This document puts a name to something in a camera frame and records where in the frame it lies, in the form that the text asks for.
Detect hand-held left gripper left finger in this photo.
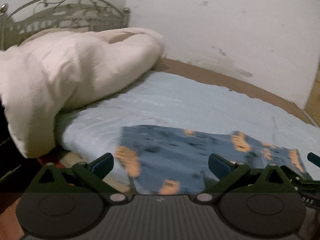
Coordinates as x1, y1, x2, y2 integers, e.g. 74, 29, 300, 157
32, 152, 128, 203

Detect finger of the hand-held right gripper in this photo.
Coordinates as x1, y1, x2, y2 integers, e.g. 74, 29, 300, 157
280, 165, 320, 183
307, 152, 320, 165

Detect blue pants with orange print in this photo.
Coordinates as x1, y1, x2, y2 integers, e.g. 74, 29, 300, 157
114, 125, 308, 196

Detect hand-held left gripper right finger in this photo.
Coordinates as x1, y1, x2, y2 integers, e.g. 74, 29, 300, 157
196, 153, 292, 202

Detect cream comforter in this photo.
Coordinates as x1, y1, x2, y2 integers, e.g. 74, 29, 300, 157
0, 27, 166, 159

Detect wooden bed base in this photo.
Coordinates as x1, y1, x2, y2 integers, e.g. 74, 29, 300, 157
153, 58, 320, 128

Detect metal bed headboard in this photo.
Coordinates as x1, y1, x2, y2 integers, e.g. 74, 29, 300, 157
0, 0, 131, 51

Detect light blue mattress pad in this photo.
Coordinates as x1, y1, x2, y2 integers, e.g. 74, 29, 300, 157
54, 70, 318, 193

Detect plywood board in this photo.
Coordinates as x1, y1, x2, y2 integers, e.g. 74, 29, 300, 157
304, 61, 320, 128

